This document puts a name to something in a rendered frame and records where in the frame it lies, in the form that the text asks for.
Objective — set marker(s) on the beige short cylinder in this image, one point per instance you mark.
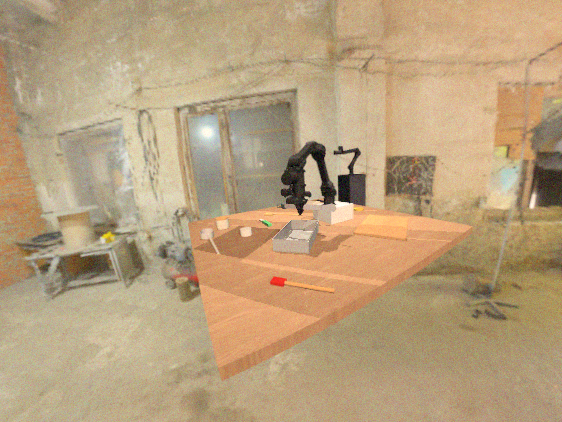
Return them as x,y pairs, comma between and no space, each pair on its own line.
246,231

